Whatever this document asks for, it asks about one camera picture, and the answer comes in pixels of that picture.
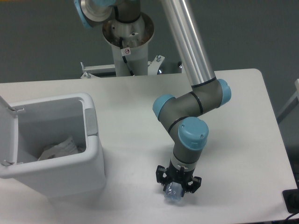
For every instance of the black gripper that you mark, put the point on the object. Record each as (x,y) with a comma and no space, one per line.
(189,183)

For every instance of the crushed clear plastic bottle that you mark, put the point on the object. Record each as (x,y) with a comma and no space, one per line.
(173,193)

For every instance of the clear plastic wrapper trash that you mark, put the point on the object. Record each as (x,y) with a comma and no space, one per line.
(65,148)

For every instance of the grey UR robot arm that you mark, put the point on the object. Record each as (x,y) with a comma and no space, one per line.
(179,116)

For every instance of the white open trash can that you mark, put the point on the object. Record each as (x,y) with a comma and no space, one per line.
(28,126)

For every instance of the black box at table edge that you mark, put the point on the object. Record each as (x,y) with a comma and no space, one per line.
(291,198)

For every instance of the white frame at right edge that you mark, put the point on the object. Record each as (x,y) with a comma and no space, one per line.
(291,103)

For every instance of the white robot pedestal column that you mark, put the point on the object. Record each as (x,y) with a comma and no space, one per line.
(129,43)

